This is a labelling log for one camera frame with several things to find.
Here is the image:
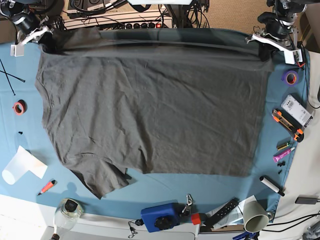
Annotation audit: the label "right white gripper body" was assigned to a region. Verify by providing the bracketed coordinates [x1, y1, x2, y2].
[10, 25, 53, 57]

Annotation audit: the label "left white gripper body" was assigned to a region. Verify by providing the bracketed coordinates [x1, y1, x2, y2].
[245, 32, 303, 64]

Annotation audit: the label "dark grey T-shirt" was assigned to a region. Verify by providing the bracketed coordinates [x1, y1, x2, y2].
[35, 28, 274, 198]

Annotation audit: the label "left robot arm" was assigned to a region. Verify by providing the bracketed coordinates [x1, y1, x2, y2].
[245, 0, 310, 67]

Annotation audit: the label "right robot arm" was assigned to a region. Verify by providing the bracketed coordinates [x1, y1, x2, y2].
[0, 0, 57, 57]

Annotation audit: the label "purple tape roll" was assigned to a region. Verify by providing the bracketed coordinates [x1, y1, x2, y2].
[281, 70, 299, 87]

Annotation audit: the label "red tape roll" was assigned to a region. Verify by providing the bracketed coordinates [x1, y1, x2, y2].
[12, 99, 27, 116]

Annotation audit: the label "white electronic device box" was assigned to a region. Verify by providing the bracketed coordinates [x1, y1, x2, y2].
[281, 94, 313, 128]

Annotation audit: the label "orange black utility knife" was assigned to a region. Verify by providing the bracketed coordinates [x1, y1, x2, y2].
[271, 109, 304, 143]

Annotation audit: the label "purple white glue tube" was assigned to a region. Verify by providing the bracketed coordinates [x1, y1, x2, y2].
[272, 147, 295, 163]

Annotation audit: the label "small black screws cluster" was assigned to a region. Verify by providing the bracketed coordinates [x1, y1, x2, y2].
[277, 161, 286, 175]

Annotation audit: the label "black power strip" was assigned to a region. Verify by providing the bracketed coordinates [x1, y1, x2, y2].
[123, 19, 173, 29]

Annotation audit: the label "blue table cloth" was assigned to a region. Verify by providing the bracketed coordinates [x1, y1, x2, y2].
[0, 43, 309, 219]

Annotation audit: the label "white marker black cap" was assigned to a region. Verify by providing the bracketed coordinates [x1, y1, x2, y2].
[259, 176, 285, 197]

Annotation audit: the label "orange marker pen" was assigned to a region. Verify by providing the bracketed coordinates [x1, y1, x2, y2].
[37, 180, 56, 196]

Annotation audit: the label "black power adapter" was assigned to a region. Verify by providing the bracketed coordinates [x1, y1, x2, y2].
[295, 196, 320, 205]

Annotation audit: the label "silver carabiner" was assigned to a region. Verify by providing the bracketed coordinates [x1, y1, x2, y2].
[186, 194, 193, 206]

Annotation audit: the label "grey-green mug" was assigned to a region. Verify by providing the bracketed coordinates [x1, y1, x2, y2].
[243, 200, 274, 233]

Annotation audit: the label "paper sheets under remote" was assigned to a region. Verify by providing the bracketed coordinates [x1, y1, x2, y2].
[205, 195, 257, 230]

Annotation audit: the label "clear glass bottle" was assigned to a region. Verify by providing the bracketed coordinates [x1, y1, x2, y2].
[50, 198, 83, 240]

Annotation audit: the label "black remote control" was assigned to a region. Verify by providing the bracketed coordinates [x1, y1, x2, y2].
[203, 198, 239, 227]

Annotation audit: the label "red cube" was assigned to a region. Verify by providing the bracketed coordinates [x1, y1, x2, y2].
[191, 213, 202, 225]

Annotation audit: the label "blue box with knob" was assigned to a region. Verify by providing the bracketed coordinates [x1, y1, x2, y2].
[140, 203, 180, 233]

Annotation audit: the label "black cable tie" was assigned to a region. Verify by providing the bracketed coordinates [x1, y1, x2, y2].
[0, 70, 26, 83]
[0, 59, 16, 96]

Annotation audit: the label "black lanyard clip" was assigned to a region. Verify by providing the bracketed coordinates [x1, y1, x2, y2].
[128, 219, 144, 239]

